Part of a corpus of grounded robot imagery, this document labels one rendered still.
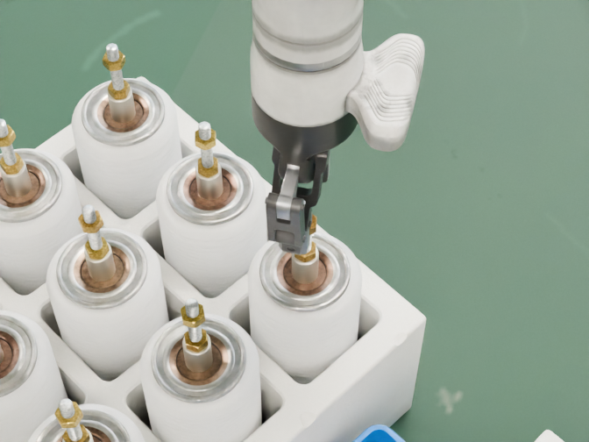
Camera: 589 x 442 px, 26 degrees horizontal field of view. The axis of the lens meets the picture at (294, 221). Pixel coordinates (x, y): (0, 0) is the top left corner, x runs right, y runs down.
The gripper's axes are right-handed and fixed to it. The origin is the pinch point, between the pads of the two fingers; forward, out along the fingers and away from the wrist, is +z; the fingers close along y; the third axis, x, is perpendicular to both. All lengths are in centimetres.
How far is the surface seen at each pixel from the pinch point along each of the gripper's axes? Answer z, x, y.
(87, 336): 13.1, -16.5, 8.5
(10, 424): 13.2, -19.8, 17.6
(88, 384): 17.2, -16.2, 10.9
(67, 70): 35, -37, -36
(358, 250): 35.1, 1.7, -19.3
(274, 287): 9.8, -1.9, 2.1
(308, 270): 8.0, 0.7, 1.0
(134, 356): 17.3, -13.2, 7.4
